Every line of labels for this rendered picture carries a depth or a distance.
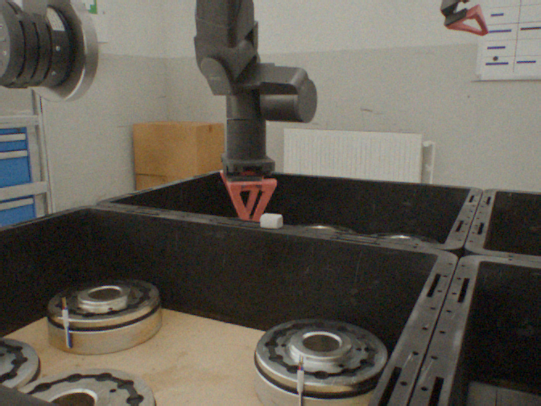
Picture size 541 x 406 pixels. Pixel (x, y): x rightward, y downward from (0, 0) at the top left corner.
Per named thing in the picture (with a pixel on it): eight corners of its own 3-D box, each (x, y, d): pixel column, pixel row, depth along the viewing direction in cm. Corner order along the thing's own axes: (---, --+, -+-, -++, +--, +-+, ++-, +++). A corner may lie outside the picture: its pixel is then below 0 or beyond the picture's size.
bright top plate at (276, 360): (234, 375, 36) (234, 367, 36) (280, 316, 45) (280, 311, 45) (376, 406, 33) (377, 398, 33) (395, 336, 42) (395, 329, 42)
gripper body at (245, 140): (262, 163, 78) (262, 115, 77) (275, 175, 69) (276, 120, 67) (220, 165, 77) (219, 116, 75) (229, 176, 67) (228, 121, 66)
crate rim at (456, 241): (89, 223, 58) (88, 203, 57) (224, 181, 84) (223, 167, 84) (458, 279, 41) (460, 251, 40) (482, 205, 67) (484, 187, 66)
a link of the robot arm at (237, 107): (240, 76, 73) (216, 75, 69) (281, 75, 70) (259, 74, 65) (241, 123, 75) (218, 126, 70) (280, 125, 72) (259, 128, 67)
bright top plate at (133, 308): (22, 318, 45) (22, 312, 45) (94, 279, 55) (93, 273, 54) (120, 334, 42) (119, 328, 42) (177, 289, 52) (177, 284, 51)
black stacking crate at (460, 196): (98, 300, 60) (91, 208, 58) (225, 237, 86) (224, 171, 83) (447, 384, 43) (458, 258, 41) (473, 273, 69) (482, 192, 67)
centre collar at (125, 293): (66, 305, 47) (65, 299, 47) (99, 286, 51) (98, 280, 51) (111, 312, 45) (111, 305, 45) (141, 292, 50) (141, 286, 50)
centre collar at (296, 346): (280, 358, 38) (280, 350, 37) (299, 329, 42) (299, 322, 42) (345, 371, 36) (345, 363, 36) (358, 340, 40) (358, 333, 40)
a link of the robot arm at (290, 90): (229, 22, 68) (196, 58, 63) (304, 16, 62) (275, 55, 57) (256, 96, 76) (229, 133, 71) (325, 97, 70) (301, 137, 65)
